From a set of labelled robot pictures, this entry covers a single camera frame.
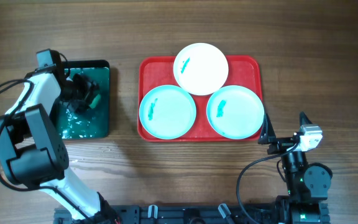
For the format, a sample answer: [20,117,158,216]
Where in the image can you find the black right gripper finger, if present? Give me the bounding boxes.
[299,111,312,126]
[258,113,276,144]

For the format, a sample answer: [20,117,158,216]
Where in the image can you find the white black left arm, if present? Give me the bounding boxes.
[0,71,117,223]

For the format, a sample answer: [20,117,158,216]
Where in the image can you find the white plate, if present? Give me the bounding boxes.
[173,43,229,96]

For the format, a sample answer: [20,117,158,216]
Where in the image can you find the light blue plate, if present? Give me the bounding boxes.
[139,85,197,140]
[206,85,265,139]

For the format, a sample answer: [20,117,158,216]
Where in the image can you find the red plastic tray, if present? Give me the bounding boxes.
[138,55,263,142]

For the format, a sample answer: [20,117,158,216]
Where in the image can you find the black water tray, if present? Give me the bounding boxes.
[50,60,110,139]

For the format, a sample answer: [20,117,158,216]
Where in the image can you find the green yellow sponge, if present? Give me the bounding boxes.
[89,94,101,109]

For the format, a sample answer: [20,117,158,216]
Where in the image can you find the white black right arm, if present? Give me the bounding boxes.
[258,112,333,224]

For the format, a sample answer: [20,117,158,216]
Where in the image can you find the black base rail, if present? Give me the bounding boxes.
[53,203,331,224]

